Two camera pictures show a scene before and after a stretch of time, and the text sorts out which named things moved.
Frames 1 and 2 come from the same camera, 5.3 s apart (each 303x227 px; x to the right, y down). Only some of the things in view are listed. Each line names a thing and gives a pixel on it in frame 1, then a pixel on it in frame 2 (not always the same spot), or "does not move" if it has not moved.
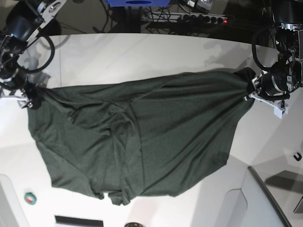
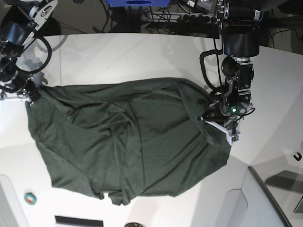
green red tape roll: [30, 198] does not move
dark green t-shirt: [157, 136] does not move
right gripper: [272, 88] -> [226, 113]
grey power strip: [184, 17] does not move
